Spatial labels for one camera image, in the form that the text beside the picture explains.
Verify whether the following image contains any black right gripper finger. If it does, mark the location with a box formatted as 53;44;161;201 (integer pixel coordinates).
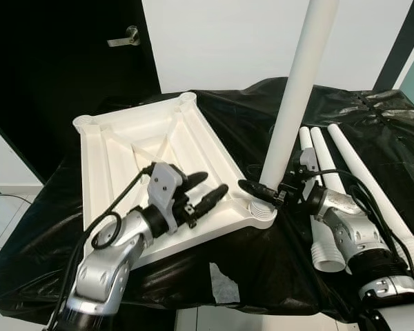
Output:
237;179;279;205

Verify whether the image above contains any black plastic cover sheet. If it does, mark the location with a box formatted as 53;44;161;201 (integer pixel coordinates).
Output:
0;77;414;325

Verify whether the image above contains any wide grey tape piece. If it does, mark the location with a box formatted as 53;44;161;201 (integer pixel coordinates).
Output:
208;262;241;305

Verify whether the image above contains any black door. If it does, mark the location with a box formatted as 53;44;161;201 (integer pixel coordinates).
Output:
0;0;163;183

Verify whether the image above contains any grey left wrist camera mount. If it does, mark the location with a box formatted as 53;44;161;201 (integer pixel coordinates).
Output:
149;161;187;234

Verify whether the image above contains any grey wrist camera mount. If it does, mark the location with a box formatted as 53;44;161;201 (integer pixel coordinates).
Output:
149;161;187;234
298;147;319;188

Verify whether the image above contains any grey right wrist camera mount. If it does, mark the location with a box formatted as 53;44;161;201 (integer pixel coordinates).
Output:
298;147;319;188

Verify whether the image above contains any silver door handle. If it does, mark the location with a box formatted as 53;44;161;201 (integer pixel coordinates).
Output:
107;26;141;48

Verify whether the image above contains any black wall column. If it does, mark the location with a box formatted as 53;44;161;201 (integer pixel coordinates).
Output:
373;0;414;92

